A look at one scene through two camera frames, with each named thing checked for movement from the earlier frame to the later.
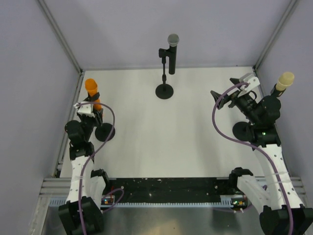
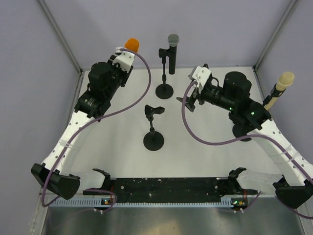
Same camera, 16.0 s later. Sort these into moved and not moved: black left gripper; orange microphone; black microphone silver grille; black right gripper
Moved: black right gripper; orange microphone; black left gripper
Not moved: black microphone silver grille
